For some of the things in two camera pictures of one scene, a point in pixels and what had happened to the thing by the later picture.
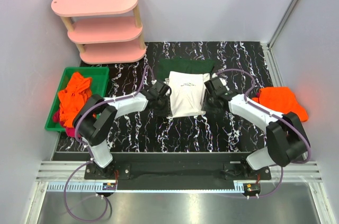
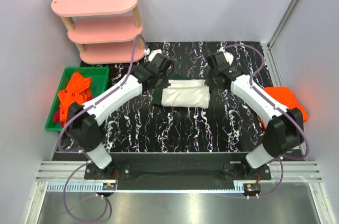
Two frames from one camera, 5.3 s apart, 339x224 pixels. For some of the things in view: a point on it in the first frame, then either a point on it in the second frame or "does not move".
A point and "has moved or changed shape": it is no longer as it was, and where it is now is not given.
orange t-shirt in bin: [72, 99] does not move
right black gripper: [210, 105] → [212, 80]
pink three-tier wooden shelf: [106, 27] does not move
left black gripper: [164, 107] → [161, 81]
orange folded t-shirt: [280, 99] does not move
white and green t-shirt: [185, 78] has moved or changed shape
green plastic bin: [99, 75] does not move
